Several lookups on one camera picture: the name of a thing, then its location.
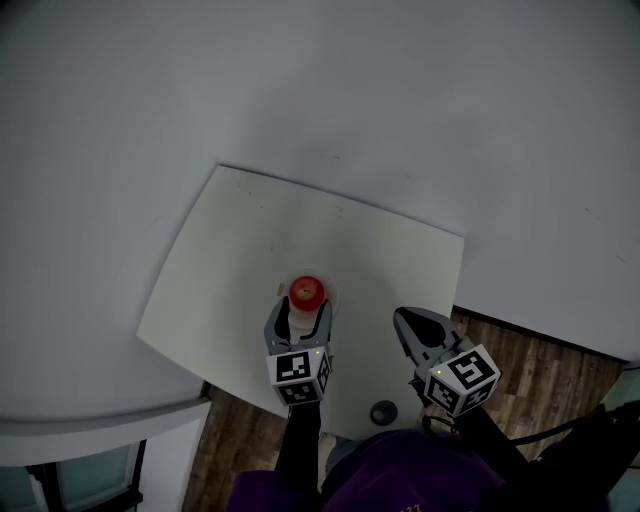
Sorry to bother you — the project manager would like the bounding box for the red apple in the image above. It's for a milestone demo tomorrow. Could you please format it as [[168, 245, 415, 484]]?
[[288, 275, 325, 312]]

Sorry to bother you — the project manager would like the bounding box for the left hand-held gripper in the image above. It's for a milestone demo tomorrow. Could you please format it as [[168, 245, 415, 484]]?
[[264, 295, 335, 408]]

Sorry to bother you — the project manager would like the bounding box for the dark framed window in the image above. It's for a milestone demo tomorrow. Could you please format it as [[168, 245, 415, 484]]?
[[0, 439, 149, 512]]

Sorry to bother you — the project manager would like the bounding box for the white square table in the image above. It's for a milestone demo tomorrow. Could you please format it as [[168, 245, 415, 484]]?
[[136, 164, 466, 441]]

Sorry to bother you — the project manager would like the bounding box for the white round plate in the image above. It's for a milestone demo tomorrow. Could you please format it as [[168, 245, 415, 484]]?
[[273, 263, 344, 327]]

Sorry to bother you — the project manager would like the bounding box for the dark round cap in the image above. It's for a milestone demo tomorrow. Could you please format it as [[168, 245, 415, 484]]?
[[369, 399, 400, 425]]

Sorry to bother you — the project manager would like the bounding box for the person's purple jacket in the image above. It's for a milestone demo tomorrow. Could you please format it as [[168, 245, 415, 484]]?
[[232, 429, 569, 512]]

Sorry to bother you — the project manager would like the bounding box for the person's right forearm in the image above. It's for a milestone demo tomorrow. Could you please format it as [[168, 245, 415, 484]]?
[[452, 403, 534, 484]]

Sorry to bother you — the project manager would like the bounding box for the black cable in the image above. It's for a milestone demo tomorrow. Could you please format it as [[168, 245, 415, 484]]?
[[422, 402, 626, 449]]

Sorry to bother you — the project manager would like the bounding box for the white window pelmet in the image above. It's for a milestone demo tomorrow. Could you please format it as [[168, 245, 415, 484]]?
[[0, 385, 214, 454]]

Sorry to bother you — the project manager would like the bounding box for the person's left forearm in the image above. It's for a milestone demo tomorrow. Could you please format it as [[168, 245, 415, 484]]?
[[273, 398, 324, 501]]

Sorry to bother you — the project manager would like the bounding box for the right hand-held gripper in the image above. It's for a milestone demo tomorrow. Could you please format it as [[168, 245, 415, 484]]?
[[393, 306, 502, 418]]

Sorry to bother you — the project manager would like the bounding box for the person's grey trouser leg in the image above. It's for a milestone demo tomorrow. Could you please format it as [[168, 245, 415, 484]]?
[[325, 435, 374, 481]]

